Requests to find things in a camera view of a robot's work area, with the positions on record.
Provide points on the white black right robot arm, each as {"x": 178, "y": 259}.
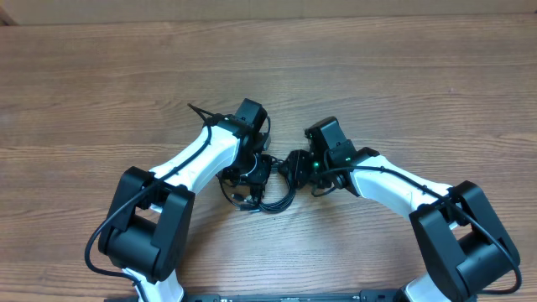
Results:
{"x": 466, "y": 250}

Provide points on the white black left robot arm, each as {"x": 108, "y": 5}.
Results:
{"x": 145, "y": 231}

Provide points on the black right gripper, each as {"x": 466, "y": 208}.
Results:
{"x": 299, "y": 164}

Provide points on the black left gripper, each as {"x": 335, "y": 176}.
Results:
{"x": 258, "y": 179}

